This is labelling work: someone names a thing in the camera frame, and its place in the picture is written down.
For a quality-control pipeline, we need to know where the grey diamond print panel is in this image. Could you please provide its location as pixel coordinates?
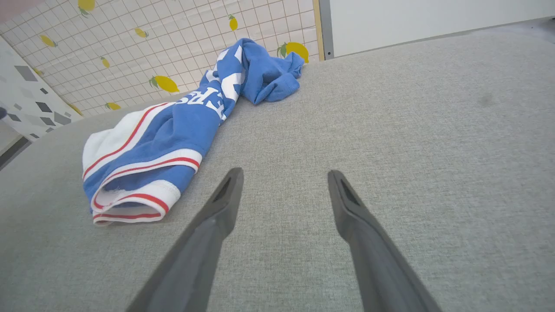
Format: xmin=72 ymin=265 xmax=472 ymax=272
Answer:
xmin=0 ymin=37 xmax=84 ymax=142

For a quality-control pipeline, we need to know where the lemon print partition screen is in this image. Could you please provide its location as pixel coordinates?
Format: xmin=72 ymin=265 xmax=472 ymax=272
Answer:
xmin=0 ymin=0 xmax=325 ymax=117

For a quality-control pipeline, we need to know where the blue and white jersey shirt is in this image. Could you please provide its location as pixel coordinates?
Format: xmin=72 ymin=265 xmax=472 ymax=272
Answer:
xmin=82 ymin=38 xmax=305 ymax=227

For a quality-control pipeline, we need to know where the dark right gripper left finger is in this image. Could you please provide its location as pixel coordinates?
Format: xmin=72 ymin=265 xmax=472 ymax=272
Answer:
xmin=126 ymin=168 xmax=244 ymax=312

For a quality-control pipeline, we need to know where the grey metal partition support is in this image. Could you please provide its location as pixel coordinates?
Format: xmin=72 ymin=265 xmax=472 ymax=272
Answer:
xmin=319 ymin=0 xmax=335 ymax=60

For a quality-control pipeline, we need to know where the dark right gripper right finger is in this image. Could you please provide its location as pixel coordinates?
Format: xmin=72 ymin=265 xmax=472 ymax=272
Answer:
xmin=328 ymin=170 xmax=443 ymax=312

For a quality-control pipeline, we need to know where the grey fabric sofa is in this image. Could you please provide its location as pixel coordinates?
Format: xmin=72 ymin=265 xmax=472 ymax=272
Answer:
xmin=0 ymin=17 xmax=555 ymax=312

